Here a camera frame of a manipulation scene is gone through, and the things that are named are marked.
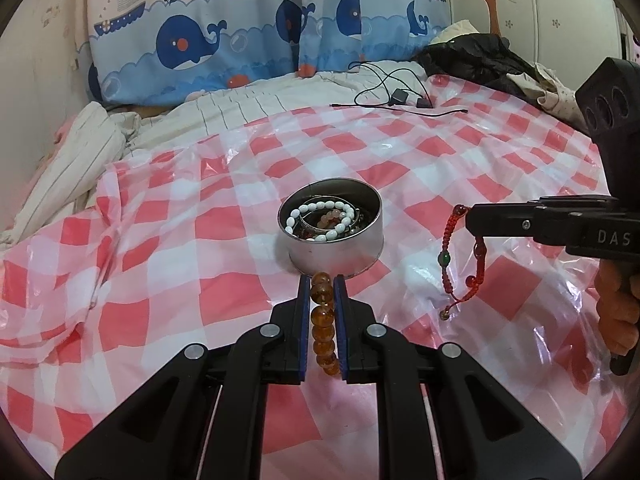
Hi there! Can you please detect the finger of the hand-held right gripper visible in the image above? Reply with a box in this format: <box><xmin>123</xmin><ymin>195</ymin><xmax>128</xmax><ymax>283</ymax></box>
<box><xmin>464</xmin><ymin>198</ymin><xmax>621</xmax><ymax>250</ymax></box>

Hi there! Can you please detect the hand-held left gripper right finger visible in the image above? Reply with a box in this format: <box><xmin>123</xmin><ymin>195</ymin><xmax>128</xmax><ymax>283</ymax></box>
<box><xmin>333</xmin><ymin>273</ymin><xmax>584</xmax><ymax>480</ymax></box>

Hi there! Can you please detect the amber bead bracelet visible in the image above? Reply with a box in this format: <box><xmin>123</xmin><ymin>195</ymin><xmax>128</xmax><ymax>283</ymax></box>
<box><xmin>309</xmin><ymin>270</ymin><xmax>344</xmax><ymax>379</ymax></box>

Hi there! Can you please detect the cream striped bedsheet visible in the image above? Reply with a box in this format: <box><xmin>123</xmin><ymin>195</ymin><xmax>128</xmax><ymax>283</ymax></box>
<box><xmin>0</xmin><ymin>59</ymin><xmax>437</xmax><ymax>247</ymax></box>

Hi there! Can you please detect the round silver tin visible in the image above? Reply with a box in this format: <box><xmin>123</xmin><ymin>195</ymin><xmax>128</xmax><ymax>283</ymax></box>
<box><xmin>277</xmin><ymin>183</ymin><xmax>385</xmax><ymax>277</ymax></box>

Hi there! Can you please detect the thin silver bangle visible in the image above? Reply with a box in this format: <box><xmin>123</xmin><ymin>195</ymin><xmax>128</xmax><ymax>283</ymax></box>
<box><xmin>294</xmin><ymin>194</ymin><xmax>363</xmax><ymax>237</ymax></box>

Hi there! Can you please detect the black charging cable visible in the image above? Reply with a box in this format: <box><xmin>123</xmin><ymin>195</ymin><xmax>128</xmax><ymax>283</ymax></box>
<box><xmin>329</xmin><ymin>60</ymin><xmax>469</xmax><ymax>117</ymax></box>

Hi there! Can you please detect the round white bead bracelet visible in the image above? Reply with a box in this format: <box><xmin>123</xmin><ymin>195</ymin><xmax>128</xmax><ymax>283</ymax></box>
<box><xmin>306</xmin><ymin>229</ymin><xmax>347</xmax><ymax>244</ymax></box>

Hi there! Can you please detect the person's right hand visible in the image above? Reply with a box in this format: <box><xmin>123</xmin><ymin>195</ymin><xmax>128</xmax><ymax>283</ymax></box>
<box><xmin>594</xmin><ymin>259</ymin><xmax>640</xmax><ymax>362</ymax></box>

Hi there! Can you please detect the red braided cord bracelet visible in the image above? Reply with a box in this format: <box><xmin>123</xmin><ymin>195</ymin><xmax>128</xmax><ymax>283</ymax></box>
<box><xmin>438</xmin><ymin>203</ymin><xmax>489</xmax><ymax>320</ymax></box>

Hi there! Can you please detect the red white checkered plastic sheet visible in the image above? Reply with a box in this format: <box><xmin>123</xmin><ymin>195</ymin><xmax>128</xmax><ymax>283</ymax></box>
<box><xmin>0</xmin><ymin>72</ymin><xmax>632</xmax><ymax>480</ymax></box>

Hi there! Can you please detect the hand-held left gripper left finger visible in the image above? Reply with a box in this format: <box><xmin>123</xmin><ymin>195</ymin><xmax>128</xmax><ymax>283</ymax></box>
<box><xmin>55</xmin><ymin>273</ymin><xmax>309</xmax><ymax>480</ymax></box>

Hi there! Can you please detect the cream dotted cloth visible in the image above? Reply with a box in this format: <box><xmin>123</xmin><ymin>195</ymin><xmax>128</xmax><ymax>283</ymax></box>
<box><xmin>505</xmin><ymin>61</ymin><xmax>594</xmax><ymax>127</ymax></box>

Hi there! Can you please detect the blue whale print curtain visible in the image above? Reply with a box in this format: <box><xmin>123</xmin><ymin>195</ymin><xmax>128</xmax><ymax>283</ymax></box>
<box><xmin>86</xmin><ymin>0</ymin><xmax>449</xmax><ymax>109</ymax></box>

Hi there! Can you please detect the oval white bead bracelet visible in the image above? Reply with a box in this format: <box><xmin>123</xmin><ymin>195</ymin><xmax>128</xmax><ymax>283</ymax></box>
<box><xmin>286</xmin><ymin>199</ymin><xmax>353</xmax><ymax>233</ymax></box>

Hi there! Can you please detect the black jacket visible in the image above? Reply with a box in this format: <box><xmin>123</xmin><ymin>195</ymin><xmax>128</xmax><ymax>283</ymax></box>
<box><xmin>419</xmin><ymin>32</ymin><xmax>552</xmax><ymax>97</ymax></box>

